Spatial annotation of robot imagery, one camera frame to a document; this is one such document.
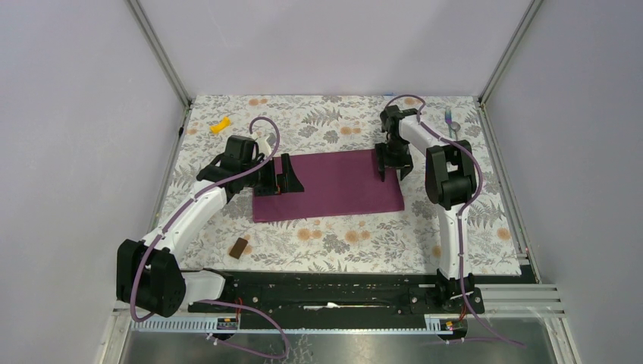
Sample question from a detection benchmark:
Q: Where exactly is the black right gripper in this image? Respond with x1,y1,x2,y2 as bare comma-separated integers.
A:
375,136,413,180

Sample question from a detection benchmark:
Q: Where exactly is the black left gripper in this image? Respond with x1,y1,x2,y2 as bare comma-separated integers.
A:
241,152,303,196

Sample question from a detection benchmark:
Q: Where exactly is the purple cloth napkin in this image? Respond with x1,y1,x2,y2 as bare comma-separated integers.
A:
252,149,405,223

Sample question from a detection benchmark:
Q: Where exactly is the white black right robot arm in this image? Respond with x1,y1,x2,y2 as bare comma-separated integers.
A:
375,105,478,312

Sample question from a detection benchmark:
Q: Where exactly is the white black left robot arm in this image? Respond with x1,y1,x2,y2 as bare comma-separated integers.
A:
116,135,305,322

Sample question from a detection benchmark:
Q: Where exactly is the silver spoon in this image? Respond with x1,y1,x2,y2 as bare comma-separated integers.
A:
450,121,461,141

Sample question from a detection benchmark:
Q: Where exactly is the iridescent fork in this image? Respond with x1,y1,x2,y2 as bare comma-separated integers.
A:
444,107,453,139

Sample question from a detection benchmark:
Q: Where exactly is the floral patterned table mat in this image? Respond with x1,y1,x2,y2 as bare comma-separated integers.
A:
161,96,520,275

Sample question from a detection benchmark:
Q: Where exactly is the brown rectangular block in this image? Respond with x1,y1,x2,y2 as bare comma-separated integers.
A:
228,237,248,259

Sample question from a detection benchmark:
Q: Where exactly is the yellow plastic block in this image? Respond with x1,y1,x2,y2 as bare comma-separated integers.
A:
209,117,231,134

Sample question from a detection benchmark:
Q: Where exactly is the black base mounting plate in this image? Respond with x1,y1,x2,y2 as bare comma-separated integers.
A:
187,271,485,328

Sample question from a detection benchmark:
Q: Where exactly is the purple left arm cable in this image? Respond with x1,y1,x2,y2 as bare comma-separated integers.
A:
129,116,293,360

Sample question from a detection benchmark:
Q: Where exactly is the slotted grey cable duct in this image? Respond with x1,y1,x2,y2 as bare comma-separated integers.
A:
130,315,453,337

